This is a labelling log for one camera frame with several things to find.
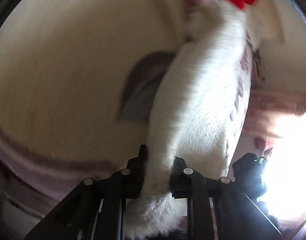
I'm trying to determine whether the white fluffy garment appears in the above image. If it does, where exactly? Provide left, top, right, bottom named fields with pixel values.
left=124, top=2, right=246, bottom=239

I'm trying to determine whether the floral rose blanket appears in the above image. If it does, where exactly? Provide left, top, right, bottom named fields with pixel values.
left=0, top=0, right=306, bottom=200

